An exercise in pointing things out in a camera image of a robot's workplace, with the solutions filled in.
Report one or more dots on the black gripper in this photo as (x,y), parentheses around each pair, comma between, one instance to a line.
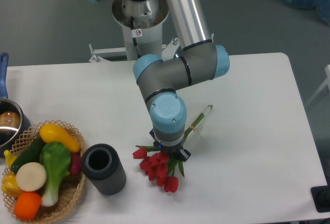
(174,147)

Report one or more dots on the red tulip bouquet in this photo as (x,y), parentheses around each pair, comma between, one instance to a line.
(160,166)

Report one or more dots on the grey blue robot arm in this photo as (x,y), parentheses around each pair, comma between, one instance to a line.
(200,60)

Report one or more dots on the dark grey ribbed vase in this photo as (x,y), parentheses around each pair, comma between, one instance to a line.
(102,166)

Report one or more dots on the red radish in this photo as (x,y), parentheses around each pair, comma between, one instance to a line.
(75,166)

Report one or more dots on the green bok choy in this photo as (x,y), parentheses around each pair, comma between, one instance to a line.
(56,159)

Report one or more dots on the yellow squash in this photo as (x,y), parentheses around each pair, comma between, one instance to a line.
(54,133)

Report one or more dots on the woven wicker basket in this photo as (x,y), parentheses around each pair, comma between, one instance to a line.
(70,189)

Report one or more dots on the dark green cucumber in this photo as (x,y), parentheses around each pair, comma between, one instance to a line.
(31,154)

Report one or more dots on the cream round bun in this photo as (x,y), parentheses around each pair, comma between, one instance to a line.
(31,177)

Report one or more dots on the orange fruit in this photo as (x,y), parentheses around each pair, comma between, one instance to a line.
(27,205)

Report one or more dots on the yellow banana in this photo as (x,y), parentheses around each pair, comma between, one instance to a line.
(9,158)

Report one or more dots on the black device at edge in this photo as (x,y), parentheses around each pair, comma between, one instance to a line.
(320,195)

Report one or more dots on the yellow bell pepper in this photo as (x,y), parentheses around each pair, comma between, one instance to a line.
(10,186)

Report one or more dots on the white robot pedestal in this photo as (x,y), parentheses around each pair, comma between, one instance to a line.
(141,24)

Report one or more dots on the blue handled saucepan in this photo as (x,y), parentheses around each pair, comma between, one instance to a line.
(13,121)

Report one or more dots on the white furniture frame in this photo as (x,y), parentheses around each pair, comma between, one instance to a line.
(321,91)

